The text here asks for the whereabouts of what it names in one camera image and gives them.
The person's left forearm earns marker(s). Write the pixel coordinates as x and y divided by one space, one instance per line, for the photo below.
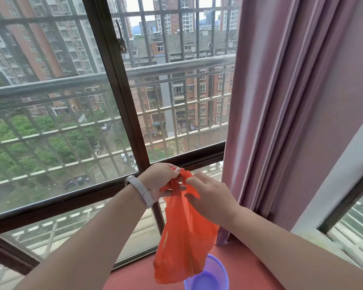
87 247

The pink curtain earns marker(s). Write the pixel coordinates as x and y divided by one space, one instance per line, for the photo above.
284 105

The metal safety railing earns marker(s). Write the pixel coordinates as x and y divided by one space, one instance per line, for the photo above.
109 87

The person's right hand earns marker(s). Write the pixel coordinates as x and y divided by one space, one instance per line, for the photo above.
213 199

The white wristband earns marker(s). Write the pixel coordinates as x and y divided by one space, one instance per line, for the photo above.
141 189

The person's left fingers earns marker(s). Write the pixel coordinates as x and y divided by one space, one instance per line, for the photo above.
174 178

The orange plastic bag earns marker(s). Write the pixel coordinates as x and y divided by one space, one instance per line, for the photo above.
184 235

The person's right forearm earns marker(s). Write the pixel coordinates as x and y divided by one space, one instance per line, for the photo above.
290 253

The person's left hand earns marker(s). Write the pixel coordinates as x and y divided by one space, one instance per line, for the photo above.
156 179

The person's right thumb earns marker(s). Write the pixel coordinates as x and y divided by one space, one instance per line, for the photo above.
191 198

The dark brown window frame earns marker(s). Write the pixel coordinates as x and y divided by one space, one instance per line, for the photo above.
121 96

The purple plastic basket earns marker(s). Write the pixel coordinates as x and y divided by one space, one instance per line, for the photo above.
210 276

